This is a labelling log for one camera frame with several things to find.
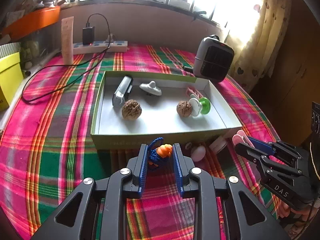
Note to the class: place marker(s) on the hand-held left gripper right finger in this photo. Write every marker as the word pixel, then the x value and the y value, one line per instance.
pixel 177 170

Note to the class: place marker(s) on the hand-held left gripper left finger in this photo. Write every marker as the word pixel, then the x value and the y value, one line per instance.
pixel 143 166

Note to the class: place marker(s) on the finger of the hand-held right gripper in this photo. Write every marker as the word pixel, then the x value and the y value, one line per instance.
pixel 262 146
pixel 250 152

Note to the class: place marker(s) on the blue and orange knot toy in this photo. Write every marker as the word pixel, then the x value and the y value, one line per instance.
pixel 156 155

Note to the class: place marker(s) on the pink clip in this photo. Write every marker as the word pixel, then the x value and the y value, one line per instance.
pixel 193 92
pixel 237 138

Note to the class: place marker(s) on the green and white cardboard tray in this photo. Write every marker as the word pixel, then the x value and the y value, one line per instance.
pixel 160 115

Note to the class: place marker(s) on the green and white spool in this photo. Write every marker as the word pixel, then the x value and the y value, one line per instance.
pixel 200 107

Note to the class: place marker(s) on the silver and black gadget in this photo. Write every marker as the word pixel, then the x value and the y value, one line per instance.
pixel 120 92

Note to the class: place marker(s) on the grey and white knob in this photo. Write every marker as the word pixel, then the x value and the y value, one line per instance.
pixel 150 88

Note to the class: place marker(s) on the person's right hand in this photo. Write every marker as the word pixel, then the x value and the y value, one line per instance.
pixel 285 211

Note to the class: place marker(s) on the brown walnut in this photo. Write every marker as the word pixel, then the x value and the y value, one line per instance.
pixel 132 108
pixel 185 108

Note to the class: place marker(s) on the wooden cabinet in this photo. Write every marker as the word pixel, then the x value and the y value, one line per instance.
pixel 295 80

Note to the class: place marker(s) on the grey space heater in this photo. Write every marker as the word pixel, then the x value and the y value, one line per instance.
pixel 215 60

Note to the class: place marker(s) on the plaid blanket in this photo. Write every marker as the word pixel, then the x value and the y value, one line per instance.
pixel 50 130

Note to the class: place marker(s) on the heart print curtain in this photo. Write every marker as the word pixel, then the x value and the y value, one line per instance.
pixel 260 30

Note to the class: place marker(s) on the white power strip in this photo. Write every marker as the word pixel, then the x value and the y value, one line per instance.
pixel 100 47

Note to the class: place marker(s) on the white plug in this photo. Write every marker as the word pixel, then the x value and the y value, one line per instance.
pixel 110 39

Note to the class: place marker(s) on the black charger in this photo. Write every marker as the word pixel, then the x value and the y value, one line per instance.
pixel 88 36

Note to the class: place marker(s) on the cream tube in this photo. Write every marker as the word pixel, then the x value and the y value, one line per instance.
pixel 67 40

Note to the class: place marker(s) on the yellow box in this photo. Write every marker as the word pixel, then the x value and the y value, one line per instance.
pixel 10 80

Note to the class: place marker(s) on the glass tank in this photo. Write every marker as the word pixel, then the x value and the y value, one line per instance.
pixel 40 43

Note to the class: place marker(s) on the striped gift box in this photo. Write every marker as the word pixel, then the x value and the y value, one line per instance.
pixel 10 50

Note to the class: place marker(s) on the orange box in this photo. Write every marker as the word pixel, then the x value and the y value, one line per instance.
pixel 35 21

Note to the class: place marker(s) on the orange tray with clutter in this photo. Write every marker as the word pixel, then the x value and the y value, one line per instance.
pixel 32 0

